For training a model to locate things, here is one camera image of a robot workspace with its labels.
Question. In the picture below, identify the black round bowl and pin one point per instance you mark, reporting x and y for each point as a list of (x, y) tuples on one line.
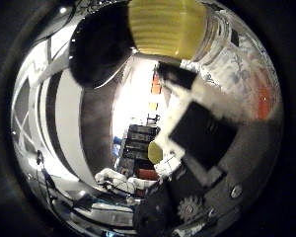
[(167, 29)]

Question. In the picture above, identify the dark wooden chair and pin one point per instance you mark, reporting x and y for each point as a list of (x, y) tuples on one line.
[(153, 119)]

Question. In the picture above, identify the blue floral white tablecloth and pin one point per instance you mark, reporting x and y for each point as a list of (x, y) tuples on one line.
[(205, 74)]

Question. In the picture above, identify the black storage rack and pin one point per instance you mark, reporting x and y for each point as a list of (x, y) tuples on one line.
[(139, 141)]

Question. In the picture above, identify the red brown box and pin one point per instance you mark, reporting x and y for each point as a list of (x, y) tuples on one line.
[(147, 174)]

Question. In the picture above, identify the blue container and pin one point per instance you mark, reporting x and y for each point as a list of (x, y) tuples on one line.
[(117, 146)]

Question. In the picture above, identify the orange wall panels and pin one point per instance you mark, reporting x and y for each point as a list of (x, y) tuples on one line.
[(156, 87)]

